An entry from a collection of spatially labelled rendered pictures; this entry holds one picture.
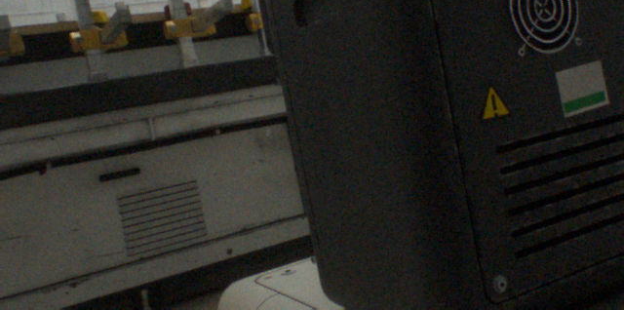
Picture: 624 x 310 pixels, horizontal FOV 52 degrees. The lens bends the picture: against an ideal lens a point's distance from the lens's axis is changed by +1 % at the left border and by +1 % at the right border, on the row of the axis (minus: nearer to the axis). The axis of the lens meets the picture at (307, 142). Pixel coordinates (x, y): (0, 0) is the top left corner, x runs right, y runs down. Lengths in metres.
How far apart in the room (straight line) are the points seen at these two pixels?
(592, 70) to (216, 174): 1.57
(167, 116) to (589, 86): 1.34
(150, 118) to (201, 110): 0.15
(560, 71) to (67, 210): 1.60
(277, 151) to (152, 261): 0.55
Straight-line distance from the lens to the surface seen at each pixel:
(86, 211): 1.99
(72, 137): 1.76
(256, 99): 1.89
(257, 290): 0.94
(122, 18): 1.51
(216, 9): 1.62
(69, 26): 1.96
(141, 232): 2.02
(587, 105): 0.65
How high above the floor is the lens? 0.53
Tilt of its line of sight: 3 degrees down
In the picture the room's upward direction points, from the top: 11 degrees counter-clockwise
